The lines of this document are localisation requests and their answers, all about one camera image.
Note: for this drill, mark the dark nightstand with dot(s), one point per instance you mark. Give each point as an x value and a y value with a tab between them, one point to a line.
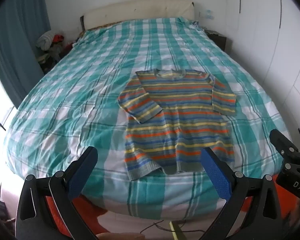
217	40

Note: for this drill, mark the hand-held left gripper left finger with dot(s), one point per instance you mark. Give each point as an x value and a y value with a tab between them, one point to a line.
83	173

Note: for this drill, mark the yellow strip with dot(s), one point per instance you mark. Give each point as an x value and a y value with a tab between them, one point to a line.
177	232

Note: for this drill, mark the bright window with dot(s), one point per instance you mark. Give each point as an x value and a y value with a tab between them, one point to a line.
0	100

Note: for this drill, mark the teal plaid bed sheet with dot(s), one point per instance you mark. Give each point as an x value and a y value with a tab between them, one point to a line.
77	92

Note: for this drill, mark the blue curtain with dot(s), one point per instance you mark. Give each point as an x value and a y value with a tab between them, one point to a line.
17	42

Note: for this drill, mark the white wardrobe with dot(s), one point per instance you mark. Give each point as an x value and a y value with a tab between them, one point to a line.
260	30

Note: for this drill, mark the cream padded headboard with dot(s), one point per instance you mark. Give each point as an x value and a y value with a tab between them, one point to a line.
140	12

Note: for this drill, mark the striped knit sweater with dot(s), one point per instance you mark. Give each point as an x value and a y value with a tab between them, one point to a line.
175	110

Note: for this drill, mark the white wall socket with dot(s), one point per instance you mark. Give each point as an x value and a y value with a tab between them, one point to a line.
208	14

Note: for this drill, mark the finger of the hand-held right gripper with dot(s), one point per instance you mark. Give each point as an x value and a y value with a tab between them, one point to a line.
281	140

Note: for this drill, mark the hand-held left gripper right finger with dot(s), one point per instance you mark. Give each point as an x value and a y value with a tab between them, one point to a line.
216	173

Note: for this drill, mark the pile of clothes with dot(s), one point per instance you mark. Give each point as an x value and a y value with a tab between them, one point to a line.
52	47

